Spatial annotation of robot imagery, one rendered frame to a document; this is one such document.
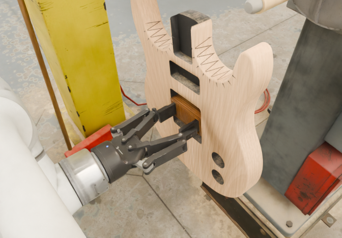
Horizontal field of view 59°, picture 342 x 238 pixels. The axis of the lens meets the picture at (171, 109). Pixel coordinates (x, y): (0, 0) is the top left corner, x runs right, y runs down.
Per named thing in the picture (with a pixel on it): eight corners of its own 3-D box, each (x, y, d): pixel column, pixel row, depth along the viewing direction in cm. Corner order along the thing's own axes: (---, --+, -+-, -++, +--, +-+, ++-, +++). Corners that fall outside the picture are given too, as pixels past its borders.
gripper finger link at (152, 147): (126, 144, 57) (127, 149, 56) (182, 129, 59) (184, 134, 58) (130, 157, 59) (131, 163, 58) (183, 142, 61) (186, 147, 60)
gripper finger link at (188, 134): (173, 137, 59) (183, 146, 57) (194, 125, 61) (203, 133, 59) (174, 143, 60) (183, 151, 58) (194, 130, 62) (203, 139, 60)
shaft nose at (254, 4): (248, 5, 48) (254, -7, 46) (259, 15, 47) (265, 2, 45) (239, 9, 47) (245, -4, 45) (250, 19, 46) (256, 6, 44)
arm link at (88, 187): (88, 215, 54) (117, 196, 56) (73, 185, 48) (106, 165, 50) (68, 183, 59) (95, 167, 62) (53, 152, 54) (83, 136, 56)
